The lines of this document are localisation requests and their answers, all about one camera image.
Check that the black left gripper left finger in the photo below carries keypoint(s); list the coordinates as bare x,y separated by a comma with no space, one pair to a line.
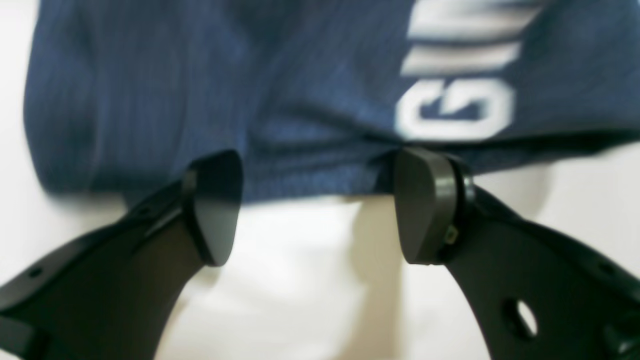
108,294

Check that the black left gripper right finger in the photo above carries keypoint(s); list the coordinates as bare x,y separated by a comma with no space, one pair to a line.
536,293

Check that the dark blue T-shirt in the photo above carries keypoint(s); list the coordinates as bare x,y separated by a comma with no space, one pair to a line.
315,95

